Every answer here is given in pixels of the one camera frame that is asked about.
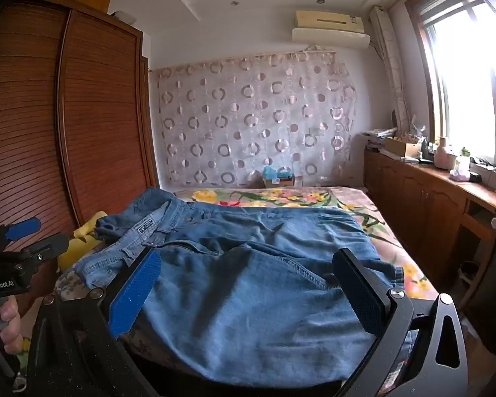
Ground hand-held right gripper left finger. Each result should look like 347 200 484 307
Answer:
25 249 163 397

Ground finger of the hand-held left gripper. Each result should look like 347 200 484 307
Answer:
21 234 70 274
0 218 42 251

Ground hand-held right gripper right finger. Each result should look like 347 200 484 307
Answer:
332 248 470 397

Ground blue denim pants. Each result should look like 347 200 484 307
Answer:
73 187 418 389

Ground person's left hand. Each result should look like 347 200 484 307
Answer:
0 298 24 356

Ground yellow plush toy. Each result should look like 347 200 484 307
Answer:
58 211 108 272

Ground trash bin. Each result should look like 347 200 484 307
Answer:
458 261 480 304

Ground wooden cabinet counter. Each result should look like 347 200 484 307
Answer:
363 149 496 311

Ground pink floral blanket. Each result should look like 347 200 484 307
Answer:
19 186 436 358

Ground wooden slatted wardrobe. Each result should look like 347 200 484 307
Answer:
0 0 160 311

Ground cardboard box with blue contents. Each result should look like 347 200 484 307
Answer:
262 166 296 189

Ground open cardboard box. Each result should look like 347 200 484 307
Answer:
384 136 422 158

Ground pink thermos jug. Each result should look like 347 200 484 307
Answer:
433 136 451 169

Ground stack of papers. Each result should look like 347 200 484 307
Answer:
359 127 397 150

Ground window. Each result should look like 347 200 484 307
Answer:
405 0 496 170

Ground patterned window curtain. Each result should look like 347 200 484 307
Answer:
370 6 412 133

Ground circle-patterned wall curtain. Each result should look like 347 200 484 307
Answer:
151 50 358 189

